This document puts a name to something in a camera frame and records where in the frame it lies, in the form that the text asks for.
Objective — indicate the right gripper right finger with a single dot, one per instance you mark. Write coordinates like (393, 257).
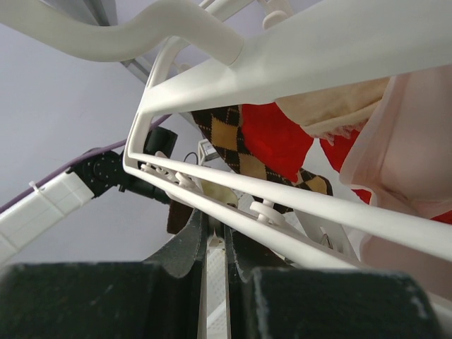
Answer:
(268, 298)

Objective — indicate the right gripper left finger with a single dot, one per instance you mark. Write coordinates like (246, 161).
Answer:
(160, 297)

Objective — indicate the pale green sock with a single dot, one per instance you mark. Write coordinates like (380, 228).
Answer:
(220, 193)

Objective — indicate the white clip sock hanger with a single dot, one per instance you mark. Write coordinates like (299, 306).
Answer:
(331, 44)

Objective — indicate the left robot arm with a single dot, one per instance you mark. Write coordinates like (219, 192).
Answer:
(49, 201)

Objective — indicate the red sock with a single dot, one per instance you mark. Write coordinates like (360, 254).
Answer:
(274, 139)
(337, 152)

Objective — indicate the brown checkered sock left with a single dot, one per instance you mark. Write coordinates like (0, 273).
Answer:
(222, 127)

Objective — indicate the pink mesh garment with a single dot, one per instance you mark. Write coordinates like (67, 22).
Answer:
(405, 136)

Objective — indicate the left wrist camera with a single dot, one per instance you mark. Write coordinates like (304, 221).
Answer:
(206, 152)

